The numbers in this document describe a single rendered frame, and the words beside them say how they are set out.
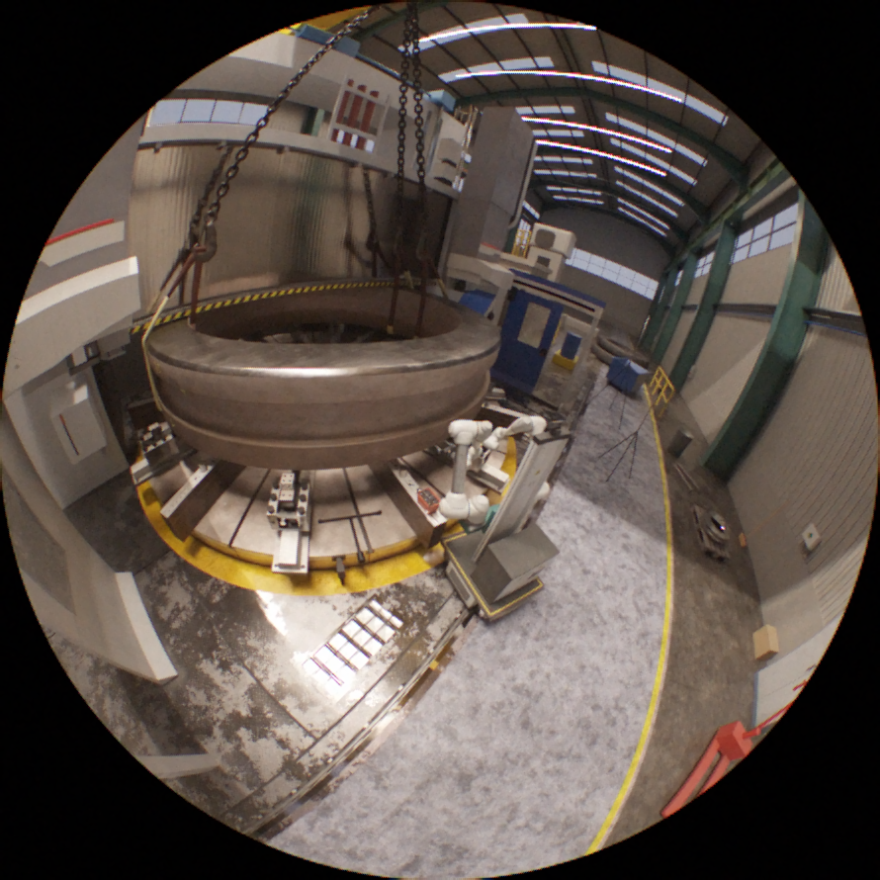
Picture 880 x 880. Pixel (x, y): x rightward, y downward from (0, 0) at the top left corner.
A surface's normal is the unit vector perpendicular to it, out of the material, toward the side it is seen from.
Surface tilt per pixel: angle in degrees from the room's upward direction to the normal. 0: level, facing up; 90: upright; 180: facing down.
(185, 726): 0
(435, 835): 0
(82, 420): 90
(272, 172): 90
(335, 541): 0
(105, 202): 90
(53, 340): 90
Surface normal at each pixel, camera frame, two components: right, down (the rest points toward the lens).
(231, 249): 0.82, 0.46
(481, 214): -0.55, 0.40
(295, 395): 0.26, 0.62
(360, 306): -0.03, 0.59
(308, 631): 0.20, -0.79
